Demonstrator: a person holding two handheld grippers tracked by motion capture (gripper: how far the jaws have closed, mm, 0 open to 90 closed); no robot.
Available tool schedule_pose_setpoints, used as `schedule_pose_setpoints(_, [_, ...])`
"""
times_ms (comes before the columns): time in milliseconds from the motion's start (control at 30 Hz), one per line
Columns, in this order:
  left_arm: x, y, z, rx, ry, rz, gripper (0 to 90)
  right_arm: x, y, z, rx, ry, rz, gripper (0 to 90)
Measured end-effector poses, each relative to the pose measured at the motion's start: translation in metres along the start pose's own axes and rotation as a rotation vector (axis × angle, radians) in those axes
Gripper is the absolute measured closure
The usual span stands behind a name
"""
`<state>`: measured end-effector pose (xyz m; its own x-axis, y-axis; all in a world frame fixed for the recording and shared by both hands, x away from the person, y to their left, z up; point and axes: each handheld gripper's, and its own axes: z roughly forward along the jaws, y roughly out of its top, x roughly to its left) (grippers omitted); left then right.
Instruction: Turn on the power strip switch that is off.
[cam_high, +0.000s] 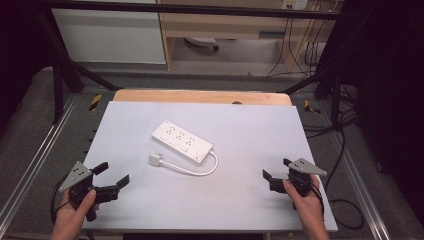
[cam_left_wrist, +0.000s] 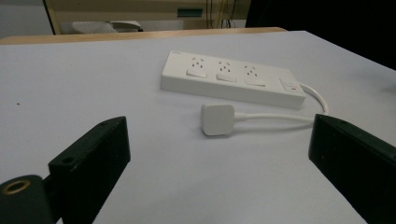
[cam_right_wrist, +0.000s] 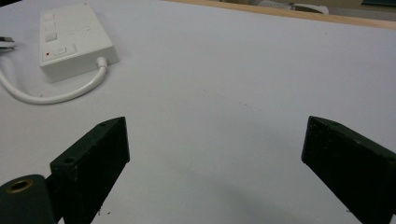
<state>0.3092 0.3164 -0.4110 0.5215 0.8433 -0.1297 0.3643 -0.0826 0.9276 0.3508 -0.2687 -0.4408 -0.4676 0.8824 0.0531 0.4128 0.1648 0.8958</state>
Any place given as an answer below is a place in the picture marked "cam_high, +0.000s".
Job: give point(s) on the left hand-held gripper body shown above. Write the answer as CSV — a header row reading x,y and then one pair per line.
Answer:
x,y
76,175

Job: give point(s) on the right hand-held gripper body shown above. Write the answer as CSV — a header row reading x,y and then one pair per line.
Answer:
x,y
304,168

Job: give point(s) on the person's right hand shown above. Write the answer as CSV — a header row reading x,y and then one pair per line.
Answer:
x,y
306,206

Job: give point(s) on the person's left hand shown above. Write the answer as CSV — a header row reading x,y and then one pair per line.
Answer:
x,y
71,215

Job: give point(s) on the white plug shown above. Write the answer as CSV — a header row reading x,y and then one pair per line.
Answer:
x,y
155,159

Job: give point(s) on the yellow black tape marker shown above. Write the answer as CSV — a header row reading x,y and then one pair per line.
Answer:
x,y
95,102
311,107

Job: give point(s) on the white power strip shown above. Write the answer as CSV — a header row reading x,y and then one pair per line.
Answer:
x,y
181,141

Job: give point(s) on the black metal stand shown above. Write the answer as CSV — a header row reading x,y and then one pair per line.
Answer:
x,y
335,96
58,93

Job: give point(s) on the wooden table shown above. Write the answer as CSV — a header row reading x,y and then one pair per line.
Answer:
x,y
200,96

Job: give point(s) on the black curtain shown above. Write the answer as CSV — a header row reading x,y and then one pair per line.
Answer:
x,y
390,83
20,50

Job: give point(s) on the white cabinet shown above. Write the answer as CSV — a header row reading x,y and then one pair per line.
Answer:
x,y
110,36

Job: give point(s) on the light wooden desk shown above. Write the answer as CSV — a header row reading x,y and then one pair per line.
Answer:
x,y
226,28

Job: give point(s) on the office chair base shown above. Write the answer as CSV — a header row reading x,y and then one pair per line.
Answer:
x,y
201,41

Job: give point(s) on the aluminium rail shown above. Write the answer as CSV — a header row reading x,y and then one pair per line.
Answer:
x,y
33,160
363,196

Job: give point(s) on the white wall socket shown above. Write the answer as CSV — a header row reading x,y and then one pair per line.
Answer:
x,y
294,4

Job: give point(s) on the black horizontal frame bar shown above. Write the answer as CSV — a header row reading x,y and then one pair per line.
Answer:
x,y
186,10

